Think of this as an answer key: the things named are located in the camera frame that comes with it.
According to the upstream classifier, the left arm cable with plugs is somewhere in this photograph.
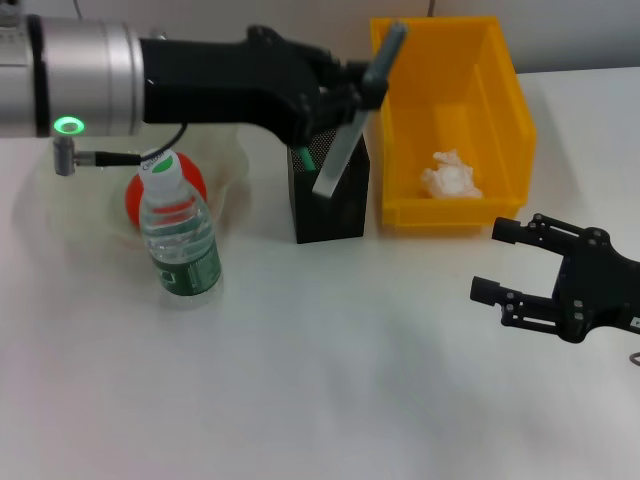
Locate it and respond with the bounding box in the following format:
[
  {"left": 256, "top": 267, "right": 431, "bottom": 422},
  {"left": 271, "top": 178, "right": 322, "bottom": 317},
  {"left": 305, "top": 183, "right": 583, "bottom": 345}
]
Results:
[{"left": 52, "top": 122, "right": 190, "bottom": 177}]

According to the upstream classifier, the pale green glass fruit plate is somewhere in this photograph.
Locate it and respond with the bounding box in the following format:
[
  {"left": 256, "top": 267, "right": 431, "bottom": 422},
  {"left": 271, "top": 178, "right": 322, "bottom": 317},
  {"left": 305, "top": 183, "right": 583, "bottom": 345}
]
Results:
[{"left": 29, "top": 124, "right": 251, "bottom": 261}]

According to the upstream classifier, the mint green utility knife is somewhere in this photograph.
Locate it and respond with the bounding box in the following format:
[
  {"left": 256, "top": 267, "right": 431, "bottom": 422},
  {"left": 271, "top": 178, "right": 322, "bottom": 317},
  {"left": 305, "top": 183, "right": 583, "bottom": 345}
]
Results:
[{"left": 294, "top": 144, "right": 318, "bottom": 172}]

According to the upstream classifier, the white paper ball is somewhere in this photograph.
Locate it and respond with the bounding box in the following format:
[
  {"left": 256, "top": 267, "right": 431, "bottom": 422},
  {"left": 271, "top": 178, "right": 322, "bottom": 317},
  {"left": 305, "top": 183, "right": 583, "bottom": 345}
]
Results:
[{"left": 418, "top": 148, "right": 486, "bottom": 199}]

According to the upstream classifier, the black mesh pen holder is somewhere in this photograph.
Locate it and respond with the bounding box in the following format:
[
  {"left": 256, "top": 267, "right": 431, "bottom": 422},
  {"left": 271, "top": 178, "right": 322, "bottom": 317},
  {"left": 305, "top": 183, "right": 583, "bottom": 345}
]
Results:
[{"left": 287, "top": 124, "right": 372, "bottom": 245}]

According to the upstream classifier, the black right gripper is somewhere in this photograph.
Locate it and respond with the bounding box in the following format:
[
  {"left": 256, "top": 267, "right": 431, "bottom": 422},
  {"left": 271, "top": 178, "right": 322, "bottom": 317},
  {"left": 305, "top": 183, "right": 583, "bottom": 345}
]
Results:
[{"left": 469, "top": 213, "right": 640, "bottom": 345}]

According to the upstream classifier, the red-orange toy orange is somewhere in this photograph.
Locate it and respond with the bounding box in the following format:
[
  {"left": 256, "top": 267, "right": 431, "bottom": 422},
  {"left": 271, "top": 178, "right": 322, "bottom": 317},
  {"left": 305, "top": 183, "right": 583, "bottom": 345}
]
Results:
[{"left": 124, "top": 152, "right": 210, "bottom": 229}]

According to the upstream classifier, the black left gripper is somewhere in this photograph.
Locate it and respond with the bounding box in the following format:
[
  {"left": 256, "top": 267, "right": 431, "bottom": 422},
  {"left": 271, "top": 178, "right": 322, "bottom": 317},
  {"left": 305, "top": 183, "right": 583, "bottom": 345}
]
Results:
[{"left": 139, "top": 25, "right": 391, "bottom": 145}]

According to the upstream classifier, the yellow plastic bin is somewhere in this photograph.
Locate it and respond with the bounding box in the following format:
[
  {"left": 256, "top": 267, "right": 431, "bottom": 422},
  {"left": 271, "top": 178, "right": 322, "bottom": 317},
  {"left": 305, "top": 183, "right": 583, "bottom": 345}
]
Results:
[{"left": 369, "top": 15, "right": 538, "bottom": 233}]

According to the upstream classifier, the clear water bottle green label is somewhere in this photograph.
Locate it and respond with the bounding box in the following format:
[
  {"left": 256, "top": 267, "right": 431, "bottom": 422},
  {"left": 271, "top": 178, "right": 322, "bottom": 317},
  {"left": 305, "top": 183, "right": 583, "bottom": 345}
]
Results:
[{"left": 137, "top": 147, "right": 225, "bottom": 307}]

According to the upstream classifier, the silver clear pen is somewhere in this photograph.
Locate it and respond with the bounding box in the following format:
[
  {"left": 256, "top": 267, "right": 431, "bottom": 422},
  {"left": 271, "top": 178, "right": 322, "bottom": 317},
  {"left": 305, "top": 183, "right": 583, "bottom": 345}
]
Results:
[{"left": 312, "top": 20, "right": 409, "bottom": 199}]

